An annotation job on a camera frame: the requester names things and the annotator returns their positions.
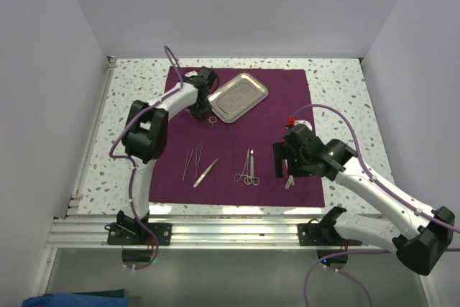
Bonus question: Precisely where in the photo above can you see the steel scalpel handle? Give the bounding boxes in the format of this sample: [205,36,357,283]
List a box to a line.
[285,175,295,190]

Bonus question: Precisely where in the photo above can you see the purple surgical cloth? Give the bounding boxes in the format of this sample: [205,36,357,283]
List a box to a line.
[149,69,325,207]

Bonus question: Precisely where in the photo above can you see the thin pointed steel tweezers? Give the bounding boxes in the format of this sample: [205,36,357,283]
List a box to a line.
[182,146,203,181]

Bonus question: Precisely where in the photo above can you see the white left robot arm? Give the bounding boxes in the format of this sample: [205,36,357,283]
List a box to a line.
[109,67,219,244]

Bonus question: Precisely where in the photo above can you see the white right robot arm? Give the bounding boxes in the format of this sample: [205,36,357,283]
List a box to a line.
[273,124,455,275]

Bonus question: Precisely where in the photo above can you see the steel surgical scissors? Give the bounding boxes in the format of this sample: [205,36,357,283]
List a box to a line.
[203,116,217,128]

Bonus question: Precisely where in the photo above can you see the stainless steel instrument tray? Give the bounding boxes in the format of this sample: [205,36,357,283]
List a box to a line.
[208,73,269,124]

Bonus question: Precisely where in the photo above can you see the steel forceps with rings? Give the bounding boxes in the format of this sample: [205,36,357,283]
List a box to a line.
[234,148,250,182]

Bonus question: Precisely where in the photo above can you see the green cloth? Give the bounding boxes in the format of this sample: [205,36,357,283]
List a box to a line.
[53,289,125,298]

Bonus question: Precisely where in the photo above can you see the blue cloth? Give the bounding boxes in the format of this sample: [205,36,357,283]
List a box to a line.
[22,293,129,307]

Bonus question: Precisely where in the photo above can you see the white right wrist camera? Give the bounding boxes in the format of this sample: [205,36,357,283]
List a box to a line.
[286,116,313,132]

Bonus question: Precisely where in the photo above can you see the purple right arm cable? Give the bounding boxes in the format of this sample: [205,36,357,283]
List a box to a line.
[291,104,460,307]

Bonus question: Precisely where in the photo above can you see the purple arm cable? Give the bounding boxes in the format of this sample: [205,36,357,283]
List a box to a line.
[291,104,460,307]
[109,45,190,272]

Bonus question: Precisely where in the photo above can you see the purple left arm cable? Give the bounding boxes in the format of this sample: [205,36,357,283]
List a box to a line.
[109,45,190,272]

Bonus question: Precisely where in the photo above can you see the aluminium mounting rail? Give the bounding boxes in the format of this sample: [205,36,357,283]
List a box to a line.
[45,213,400,250]

